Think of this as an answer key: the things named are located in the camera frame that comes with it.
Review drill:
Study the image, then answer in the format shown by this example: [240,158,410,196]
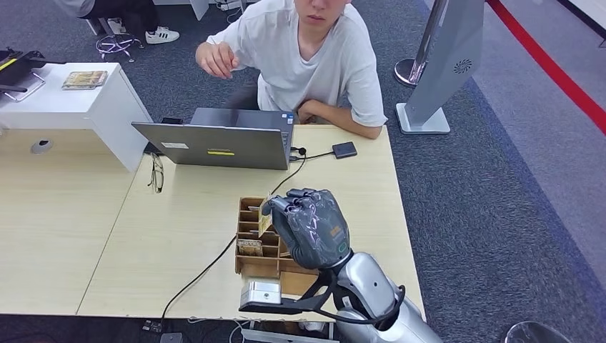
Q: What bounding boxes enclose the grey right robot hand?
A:
[261,188,353,272]

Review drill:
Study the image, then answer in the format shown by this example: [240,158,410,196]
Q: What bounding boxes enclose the person's right hand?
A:
[195,41,241,80]

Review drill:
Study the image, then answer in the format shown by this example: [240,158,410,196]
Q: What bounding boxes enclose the person's left hand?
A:
[297,98,324,125]

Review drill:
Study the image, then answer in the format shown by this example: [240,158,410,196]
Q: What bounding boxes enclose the person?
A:
[195,0,388,141]
[51,0,181,46]

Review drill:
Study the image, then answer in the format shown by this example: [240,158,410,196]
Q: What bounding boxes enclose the wooden card organizer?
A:
[235,197,320,280]

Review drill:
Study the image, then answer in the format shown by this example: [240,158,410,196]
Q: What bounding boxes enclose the white furniture panel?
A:
[152,0,210,21]

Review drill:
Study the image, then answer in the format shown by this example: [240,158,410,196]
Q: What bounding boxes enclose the small black box device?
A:
[332,141,359,160]

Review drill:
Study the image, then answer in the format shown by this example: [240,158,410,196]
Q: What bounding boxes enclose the grey laptop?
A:
[131,107,295,172]

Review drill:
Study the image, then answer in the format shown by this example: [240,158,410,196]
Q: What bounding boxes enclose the chrome stool base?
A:
[87,16,144,64]

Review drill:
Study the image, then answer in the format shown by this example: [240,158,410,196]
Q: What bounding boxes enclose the white storage box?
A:
[240,329,340,343]

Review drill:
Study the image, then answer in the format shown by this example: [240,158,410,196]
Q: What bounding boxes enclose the eyeglasses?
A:
[146,151,166,194]

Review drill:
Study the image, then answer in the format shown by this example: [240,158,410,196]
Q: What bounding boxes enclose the stack of gold cards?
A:
[61,70,109,91]

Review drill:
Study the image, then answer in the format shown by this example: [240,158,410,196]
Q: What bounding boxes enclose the grey kiosk stand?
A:
[395,0,486,135]

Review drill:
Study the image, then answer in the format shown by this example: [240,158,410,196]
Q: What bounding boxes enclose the white cabinet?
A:
[0,62,154,174]

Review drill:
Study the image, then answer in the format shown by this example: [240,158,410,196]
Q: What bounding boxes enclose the short black cable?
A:
[289,150,335,163]

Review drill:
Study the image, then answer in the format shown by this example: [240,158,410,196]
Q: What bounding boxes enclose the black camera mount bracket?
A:
[238,269,341,317]

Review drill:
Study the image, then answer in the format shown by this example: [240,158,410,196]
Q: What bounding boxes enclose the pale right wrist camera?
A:
[239,279,282,309]

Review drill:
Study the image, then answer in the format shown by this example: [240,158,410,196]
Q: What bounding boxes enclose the chrome stanchion post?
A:
[394,0,449,89]

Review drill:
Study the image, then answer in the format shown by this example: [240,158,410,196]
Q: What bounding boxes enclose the black laptop power cable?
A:
[161,146,309,325]

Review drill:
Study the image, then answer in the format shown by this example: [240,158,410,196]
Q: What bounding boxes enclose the metal wire stand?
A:
[0,72,47,104]

